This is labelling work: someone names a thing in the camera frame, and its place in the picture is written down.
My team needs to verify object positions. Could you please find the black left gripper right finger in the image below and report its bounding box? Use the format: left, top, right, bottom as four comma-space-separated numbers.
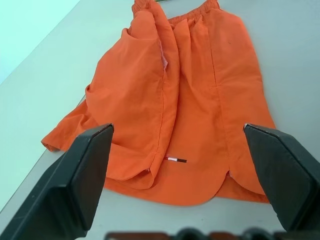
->
243, 123, 320, 234

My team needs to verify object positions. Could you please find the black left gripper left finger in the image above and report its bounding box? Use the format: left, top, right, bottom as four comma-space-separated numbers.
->
0, 122, 115, 240

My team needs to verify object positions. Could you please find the orange shirt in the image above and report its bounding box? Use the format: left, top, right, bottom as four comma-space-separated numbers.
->
41, 0, 277, 210

